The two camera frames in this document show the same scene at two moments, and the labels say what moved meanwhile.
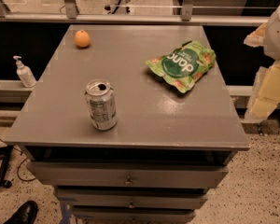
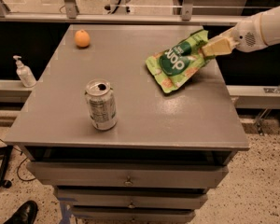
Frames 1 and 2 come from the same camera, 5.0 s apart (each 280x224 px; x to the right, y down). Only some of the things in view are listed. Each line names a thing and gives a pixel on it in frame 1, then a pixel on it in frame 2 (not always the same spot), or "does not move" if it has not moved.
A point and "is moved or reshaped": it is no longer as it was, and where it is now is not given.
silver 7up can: x=102 y=104 does not move
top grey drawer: x=124 y=175 does not move
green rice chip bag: x=183 y=65 is moved or reshaped
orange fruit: x=82 y=38 does not move
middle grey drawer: x=132 y=198 does not move
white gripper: x=278 y=36 -> x=246 y=37
